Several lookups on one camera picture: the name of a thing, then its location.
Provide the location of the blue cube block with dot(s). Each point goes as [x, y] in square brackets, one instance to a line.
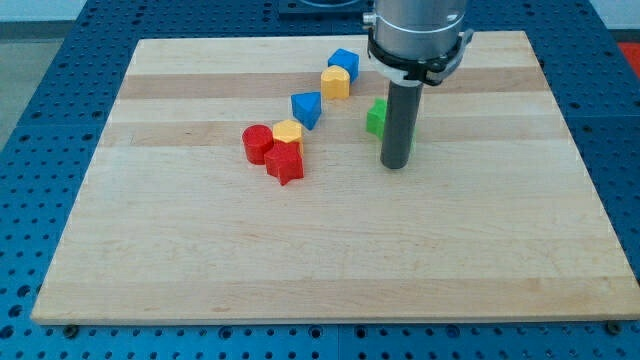
[347, 60]

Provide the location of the green block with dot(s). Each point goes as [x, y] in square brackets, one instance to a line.
[375, 120]

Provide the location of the red star block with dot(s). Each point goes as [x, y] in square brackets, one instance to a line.
[285, 162]

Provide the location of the blue triangle block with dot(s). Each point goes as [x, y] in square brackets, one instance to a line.
[307, 108]

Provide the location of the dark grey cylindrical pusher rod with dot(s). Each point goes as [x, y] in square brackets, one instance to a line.
[402, 109]

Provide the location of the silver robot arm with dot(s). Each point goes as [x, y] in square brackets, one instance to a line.
[412, 43]

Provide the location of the light wooden board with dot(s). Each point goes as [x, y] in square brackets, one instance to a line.
[493, 219]

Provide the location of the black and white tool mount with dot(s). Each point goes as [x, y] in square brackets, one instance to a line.
[409, 73]

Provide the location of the yellow heart block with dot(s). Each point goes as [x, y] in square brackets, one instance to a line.
[335, 83]

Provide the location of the yellow hexagon block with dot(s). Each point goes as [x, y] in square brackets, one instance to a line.
[289, 131]

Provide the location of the red cylinder block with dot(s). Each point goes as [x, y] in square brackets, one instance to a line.
[257, 141]

